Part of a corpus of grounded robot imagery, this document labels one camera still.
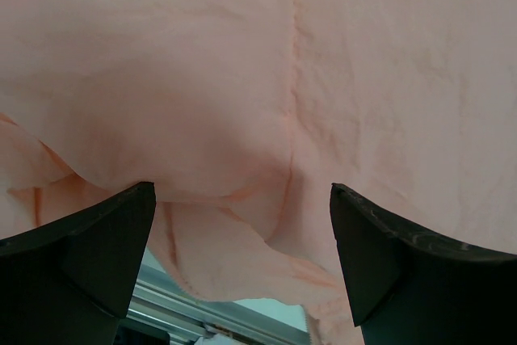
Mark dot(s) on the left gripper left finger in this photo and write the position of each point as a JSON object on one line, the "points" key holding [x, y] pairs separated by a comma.
{"points": [[71, 281]]}

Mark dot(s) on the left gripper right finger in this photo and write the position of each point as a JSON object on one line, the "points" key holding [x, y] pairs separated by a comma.
{"points": [[407, 284]]}

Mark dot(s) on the salmon pink jacket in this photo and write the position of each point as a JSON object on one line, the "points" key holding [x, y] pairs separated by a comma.
{"points": [[243, 113]]}

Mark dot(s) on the front aluminium rail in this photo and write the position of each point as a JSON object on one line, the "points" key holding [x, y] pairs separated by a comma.
{"points": [[160, 312]]}

